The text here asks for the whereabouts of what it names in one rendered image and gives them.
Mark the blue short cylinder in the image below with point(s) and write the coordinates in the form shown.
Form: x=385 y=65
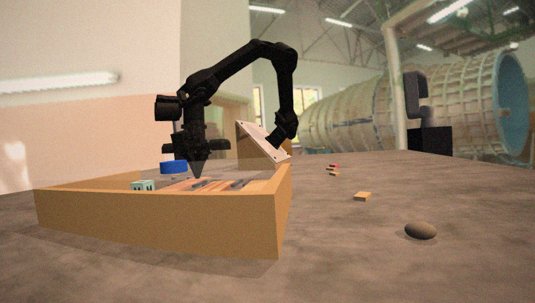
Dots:
x=173 y=167

